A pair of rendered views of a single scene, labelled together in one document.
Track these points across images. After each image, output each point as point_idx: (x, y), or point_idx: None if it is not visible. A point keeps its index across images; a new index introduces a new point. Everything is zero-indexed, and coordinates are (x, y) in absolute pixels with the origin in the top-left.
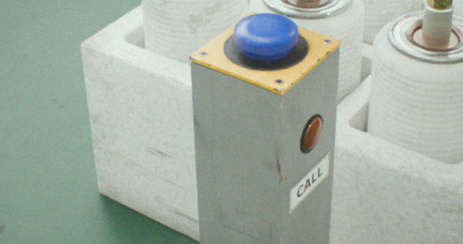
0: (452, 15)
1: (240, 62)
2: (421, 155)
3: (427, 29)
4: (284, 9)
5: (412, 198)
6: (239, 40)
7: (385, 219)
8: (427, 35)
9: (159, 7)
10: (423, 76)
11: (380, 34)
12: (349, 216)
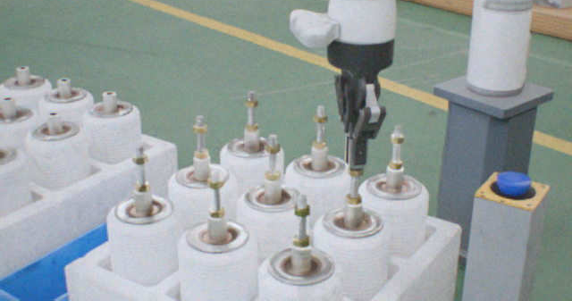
0: (371, 179)
1: (532, 195)
2: (432, 237)
3: (399, 182)
4: (374, 229)
5: (448, 254)
6: (527, 186)
7: (440, 280)
8: (399, 186)
9: (336, 299)
10: (427, 196)
11: (391, 204)
12: (430, 298)
